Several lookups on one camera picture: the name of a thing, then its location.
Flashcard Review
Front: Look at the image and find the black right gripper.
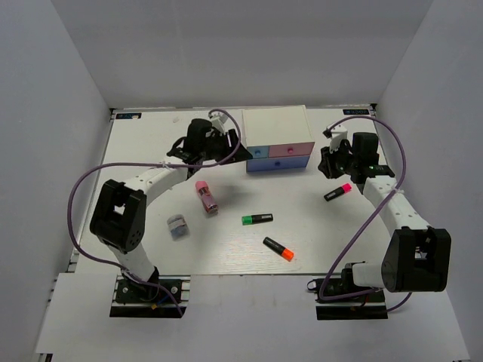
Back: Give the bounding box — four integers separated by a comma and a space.
319, 140, 359, 179

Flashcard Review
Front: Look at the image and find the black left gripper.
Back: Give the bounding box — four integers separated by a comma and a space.
200, 129, 253, 166

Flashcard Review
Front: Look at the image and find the light blue small drawer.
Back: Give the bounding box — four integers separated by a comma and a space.
247, 146, 269, 159

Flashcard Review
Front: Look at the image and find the white mini drawer cabinet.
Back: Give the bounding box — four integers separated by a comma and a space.
242, 105, 315, 148

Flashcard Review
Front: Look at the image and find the clear jar of paper clips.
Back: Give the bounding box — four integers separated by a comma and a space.
167, 214, 189, 240

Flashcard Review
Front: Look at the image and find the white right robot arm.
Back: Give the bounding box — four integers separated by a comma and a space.
318, 130, 451, 301

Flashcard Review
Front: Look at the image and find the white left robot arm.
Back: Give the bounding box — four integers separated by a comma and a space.
90, 109, 251, 301

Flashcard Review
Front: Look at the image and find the pink highlighter marker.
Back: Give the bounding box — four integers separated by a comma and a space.
324, 183, 352, 201

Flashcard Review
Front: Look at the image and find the pink small drawer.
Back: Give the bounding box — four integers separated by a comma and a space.
269, 142, 315, 158

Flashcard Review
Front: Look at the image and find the blue wide bottom drawer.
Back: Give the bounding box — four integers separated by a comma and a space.
246, 155, 309, 173

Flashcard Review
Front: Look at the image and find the pink tube of erasers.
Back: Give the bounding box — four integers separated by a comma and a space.
195, 181, 218, 215

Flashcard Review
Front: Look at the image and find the green highlighter marker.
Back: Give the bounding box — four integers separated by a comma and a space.
241, 213, 273, 225

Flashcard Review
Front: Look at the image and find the orange highlighter marker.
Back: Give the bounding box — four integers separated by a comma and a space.
263, 237, 294, 262

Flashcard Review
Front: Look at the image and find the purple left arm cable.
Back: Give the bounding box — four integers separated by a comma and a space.
66, 109, 242, 317

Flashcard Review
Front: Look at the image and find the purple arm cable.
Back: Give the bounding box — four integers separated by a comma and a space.
66, 109, 242, 317
319, 115, 414, 314

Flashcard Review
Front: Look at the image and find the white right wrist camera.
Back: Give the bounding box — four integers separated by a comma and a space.
323, 123, 348, 153

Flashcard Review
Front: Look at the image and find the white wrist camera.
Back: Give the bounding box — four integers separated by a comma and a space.
208, 112, 228, 133
323, 123, 348, 153

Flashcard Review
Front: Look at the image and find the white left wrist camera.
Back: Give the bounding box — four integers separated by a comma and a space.
208, 112, 228, 133

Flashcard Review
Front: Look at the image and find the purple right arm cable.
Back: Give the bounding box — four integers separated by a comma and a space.
319, 115, 414, 314

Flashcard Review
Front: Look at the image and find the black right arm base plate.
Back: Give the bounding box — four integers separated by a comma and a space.
306, 276, 388, 321

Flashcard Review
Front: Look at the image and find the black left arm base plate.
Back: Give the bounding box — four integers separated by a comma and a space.
109, 276, 191, 319

